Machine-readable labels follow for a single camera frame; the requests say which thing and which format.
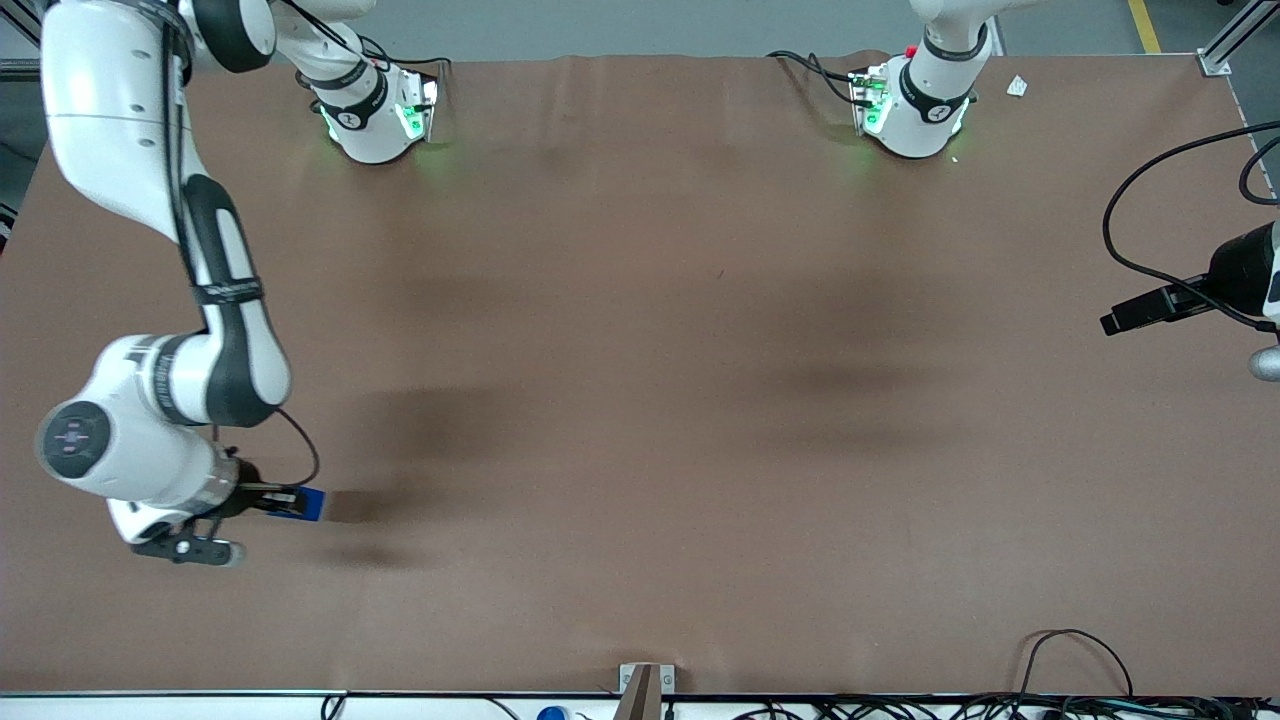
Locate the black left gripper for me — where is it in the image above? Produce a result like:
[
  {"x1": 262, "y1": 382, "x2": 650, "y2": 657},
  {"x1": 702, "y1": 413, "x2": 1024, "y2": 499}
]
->
[{"x1": 1099, "y1": 222, "x2": 1277, "y2": 337}]

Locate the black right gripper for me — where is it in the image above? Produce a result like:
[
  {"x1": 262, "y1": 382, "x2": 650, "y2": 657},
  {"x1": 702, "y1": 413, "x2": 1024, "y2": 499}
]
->
[{"x1": 222, "y1": 456, "x2": 307, "y2": 521}]

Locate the brown table mat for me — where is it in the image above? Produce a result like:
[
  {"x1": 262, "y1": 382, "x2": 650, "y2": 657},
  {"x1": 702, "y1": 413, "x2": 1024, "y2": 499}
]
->
[{"x1": 0, "y1": 50, "x2": 1280, "y2": 697}]

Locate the long black wrist cable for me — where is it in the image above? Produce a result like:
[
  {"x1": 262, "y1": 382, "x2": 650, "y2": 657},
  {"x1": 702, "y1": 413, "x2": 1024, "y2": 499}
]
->
[{"x1": 1102, "y1": 121, "x2": 1280, "y2": 333}]

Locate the short black cable loop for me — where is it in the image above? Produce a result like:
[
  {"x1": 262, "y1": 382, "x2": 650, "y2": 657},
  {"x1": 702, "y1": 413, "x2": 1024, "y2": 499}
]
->
[{"x1": 1238, "y1": 134, "x2": 1280, "y2": 207}]

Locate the aluminium frame post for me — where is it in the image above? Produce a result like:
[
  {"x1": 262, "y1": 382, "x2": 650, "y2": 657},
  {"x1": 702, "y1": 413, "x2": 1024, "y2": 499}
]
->
[
  {"x1": 1197, "y1": 0, "x2": 1280, "y2": 78},
  {"x1": 0, "y1": 0, "x2": 49, "y2": 79}
]

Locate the black looped cable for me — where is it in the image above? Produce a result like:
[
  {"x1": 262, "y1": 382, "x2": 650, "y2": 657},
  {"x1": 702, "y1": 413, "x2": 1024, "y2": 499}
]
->
[{"x1": 1015, "y1": 628, "x2": 1135, "y2": 701}]

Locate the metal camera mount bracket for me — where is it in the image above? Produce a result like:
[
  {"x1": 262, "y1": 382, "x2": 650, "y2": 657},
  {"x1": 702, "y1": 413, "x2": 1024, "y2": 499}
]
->
[{"x1": 612, "y1": 662, "x2": 677, "y2": 720}]

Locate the black cable bundle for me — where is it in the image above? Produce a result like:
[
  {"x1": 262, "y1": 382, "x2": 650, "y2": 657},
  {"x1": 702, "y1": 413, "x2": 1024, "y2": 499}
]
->
[{"x1": 735, "y1": 692, "x2": 1280, "y2": 720}]

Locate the black base cable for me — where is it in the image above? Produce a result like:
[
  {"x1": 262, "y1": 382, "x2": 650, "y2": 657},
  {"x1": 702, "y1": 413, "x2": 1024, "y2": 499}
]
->
[
  {"x1": 766, "y1": 49, "x2": 863, "y2": 108},
  {"x1": 290, "y1": 0, "x2": 453, "y2": 106}
]

